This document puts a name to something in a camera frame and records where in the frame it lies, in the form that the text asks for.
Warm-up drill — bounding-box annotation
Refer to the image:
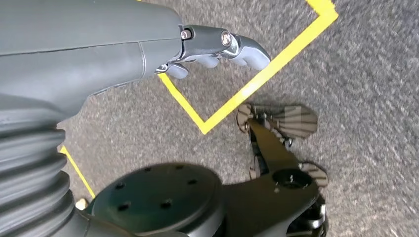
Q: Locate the black robot foot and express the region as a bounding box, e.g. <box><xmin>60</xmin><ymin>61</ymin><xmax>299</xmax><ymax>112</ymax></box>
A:
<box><xmin>235</xmin><ymin>104</ymin><xmax>329</xmax><ymax>190</ymax></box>

